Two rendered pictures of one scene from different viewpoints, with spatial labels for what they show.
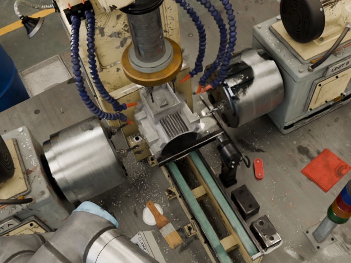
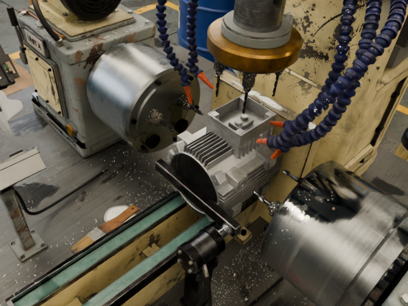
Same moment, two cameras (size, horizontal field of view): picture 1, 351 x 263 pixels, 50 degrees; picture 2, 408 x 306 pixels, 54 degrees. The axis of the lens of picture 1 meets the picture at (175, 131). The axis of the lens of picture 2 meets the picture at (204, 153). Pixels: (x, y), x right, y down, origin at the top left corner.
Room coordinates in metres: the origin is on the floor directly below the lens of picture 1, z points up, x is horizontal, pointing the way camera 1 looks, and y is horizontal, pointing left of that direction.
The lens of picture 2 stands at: (0.38, -0.55, 1.67)
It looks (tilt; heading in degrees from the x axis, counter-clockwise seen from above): 43 degrees down; 62
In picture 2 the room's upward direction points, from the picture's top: 5 degrees clockwise
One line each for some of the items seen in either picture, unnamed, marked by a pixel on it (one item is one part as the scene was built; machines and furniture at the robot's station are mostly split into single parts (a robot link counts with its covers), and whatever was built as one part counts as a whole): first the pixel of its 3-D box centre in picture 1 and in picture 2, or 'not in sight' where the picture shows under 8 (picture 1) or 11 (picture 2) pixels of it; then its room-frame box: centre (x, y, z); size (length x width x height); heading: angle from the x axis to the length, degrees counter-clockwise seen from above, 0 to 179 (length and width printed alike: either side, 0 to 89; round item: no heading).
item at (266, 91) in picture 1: (247, 84); (349, 248); (0.85, -0.29, 1.04); 0.41 x 0.25 x 0.25; 109
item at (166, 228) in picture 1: (162, 223); (107, 229); (0.46, 0.10, 0.80); 0.21 x 0.05 x 0.01; 26
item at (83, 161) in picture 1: (73, 165); (133, 88); (0.62, 0.36, 1.04); 0.37 x 0.25 x 0.25; 109
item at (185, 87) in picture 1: (151, 102); (263, 148); (0.89, 0.07, 0.97); 0.30 x 0.11 x 0.34; 109
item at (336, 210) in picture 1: (344, 205); not in sight; (0.33, -0.44, 1.10); 0.06 x 0.06 x 0.04
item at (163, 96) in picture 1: (160, 102); (240, 126); (0.78, 0.04, 1.11); 0.12 x 0.11 x 0.07; 19
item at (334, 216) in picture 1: (340, 211); not in sight; (0.33, -0.44, 1.05); 0.06 x 0.06 x 0.04
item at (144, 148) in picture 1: (139, 145); not in sight; (0.77, 0.15, 0.86); 0.07 x 0.06 x 0.12; 109
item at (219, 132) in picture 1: (190, 147); (194, 195); (0.63, -0.04, 1.01); 0.26 x 0.04 x 0.03; 109
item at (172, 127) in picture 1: (168, 126); (223, 163); (0.74, 0.02, 1.01); 0.20 x 0.19 x 0.19; 19
